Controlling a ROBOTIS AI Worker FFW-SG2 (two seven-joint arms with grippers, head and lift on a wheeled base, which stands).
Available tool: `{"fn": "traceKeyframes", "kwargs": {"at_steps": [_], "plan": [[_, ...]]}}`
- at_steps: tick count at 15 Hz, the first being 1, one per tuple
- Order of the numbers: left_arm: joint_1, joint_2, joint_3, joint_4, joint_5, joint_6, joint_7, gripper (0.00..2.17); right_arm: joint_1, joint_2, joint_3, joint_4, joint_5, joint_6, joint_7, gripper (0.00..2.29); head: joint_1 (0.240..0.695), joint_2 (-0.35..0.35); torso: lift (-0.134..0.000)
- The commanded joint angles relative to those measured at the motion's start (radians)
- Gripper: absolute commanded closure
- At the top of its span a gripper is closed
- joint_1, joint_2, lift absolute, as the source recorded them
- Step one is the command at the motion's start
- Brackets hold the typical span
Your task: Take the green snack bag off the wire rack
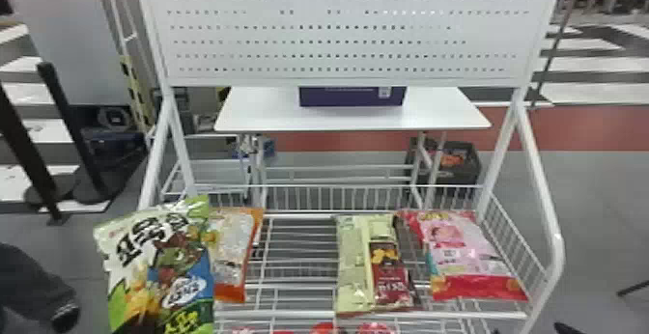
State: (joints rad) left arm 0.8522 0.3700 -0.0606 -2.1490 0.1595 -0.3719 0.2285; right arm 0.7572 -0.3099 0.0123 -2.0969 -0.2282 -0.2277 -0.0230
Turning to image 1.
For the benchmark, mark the pink snack packet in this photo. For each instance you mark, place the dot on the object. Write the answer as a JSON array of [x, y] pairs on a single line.
[[464, 260]]

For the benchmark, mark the blue box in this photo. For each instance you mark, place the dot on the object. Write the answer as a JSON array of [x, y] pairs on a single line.
[[350, 97]]

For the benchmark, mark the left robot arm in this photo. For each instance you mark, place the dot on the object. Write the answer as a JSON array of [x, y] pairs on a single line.
[[30, 285]]

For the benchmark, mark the white side table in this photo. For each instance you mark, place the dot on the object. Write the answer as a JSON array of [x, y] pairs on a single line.
[[350, 118]]

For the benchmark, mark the black crate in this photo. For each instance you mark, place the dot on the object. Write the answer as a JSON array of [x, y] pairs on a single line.
[[456, 163]]

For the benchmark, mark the black post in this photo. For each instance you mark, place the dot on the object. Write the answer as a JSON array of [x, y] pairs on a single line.
[[23, 148], [66, 118]]

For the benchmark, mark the orange snack packet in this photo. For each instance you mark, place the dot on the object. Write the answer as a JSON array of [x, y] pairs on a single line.
[[233, 255]]

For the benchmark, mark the pale green snack packet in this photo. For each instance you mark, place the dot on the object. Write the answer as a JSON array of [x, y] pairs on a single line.
[[355, 265]]

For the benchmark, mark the red snack packet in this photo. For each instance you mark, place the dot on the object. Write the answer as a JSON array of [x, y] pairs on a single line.
[[375, 329], [324, 328]]

